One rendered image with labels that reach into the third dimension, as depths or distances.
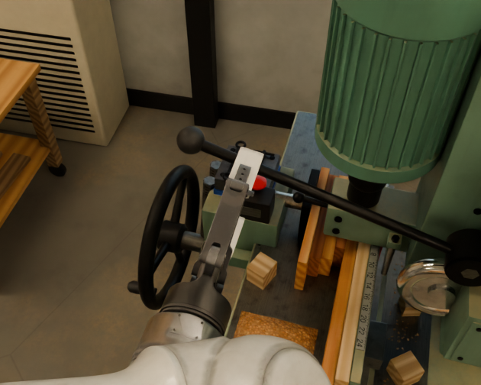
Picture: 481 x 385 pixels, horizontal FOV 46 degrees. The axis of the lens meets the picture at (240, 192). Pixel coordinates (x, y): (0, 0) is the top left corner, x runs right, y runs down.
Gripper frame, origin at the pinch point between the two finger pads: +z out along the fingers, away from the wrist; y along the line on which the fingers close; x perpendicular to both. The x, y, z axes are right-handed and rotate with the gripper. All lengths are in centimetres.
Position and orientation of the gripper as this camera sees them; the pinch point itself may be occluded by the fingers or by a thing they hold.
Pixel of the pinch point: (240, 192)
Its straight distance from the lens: 74.5
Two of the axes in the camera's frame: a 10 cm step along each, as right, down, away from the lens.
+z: 2.7, -7.3, 6.3
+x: -9.5, -3.1, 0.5
